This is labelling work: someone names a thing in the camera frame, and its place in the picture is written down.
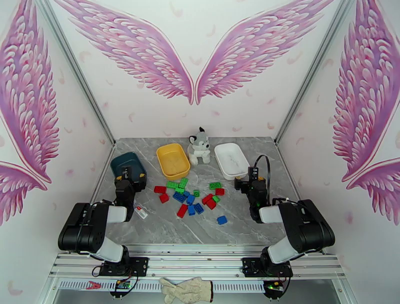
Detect husky plush toy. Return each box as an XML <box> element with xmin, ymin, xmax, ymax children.
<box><xmin>187</xmin><ymin>126</ymin><xmax>212</xmax><ymax>166</ymax></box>

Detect aluminium rail frame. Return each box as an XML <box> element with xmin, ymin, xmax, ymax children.
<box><xmin>48</xmin><ymin>243</ymin><xmax>348</xmax><ymax>281</ymax></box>

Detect white label tag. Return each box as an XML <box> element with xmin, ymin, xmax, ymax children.
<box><xmin>133</xmin><ymin>203</ymin><xmax>149</xmax><ymax>220</ymax></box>

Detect yellow plastic container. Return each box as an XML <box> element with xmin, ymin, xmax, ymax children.
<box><xmin>156</xmin><ymin>143</ymin><xmax>192</xmax><ymax>181</ymax></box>

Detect black right camera cable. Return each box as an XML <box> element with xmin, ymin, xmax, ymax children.
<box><xmin>253</xmin><ymin>154</ymin><xmax>272</xmax><ymax>207</ymax></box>

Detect white perforated cable tray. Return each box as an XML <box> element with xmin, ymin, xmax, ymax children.
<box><xmin>59</xmin><ymin>279</ymin><xmax>267</xmax><ymax>294</ymax></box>

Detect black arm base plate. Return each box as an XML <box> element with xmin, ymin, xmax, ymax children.
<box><xmin>99</xmin><ymin>256</ymin><xmax>149</xmax><ymax>278</ymax></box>
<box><xmin>242</xmin><ymin>257</ymin><xmax>294</xmax><ymax>278</ymax></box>

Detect dark teal plastic container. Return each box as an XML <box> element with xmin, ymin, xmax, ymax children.
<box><xmin>109</xmin><ymin>152</ymin><xmax>148</xmax><ymax>192</ymax></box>

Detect aluminium frame post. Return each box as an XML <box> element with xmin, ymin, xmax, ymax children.
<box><xmin>275</xmin><ymin>0</ymin><xmax>360</xmax><ymax>145</ymax></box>
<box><xmin>34</xmin><ymin>0</ymin><xmax>116</xmax><ymax>145</ymax></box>

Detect white work glove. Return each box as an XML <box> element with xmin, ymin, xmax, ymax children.
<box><xmin>159</xmin><ymin>276</ymin><xmax>214</xmax><ymax>304</ymax></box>

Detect white plastic container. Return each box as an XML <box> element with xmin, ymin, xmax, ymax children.
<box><xmin>213</xmin><ymin>142</ymin><xmax>251</xmax><ymax>181</ymax></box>

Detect small circuit board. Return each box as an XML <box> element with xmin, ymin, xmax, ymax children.
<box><xmin>263</xmin><ymin>281</ymin><xmax>286</xmax><ymax>298</ymax></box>
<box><xmin>109</xmin><ymin>280</ymin><xmax>132</xmax><ymax>298</ymax></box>

